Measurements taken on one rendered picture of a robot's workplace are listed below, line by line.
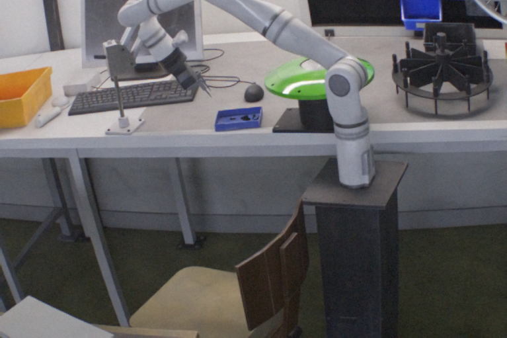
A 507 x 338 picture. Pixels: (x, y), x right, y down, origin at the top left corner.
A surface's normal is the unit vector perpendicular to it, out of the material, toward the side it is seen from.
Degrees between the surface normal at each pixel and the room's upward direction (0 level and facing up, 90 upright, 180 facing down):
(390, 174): 0
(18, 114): 94
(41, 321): 0
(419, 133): 90
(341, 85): 91
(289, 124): 0
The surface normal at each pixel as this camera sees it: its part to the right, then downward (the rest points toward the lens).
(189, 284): -0.14, -0.90
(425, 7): -0.27, 0.43
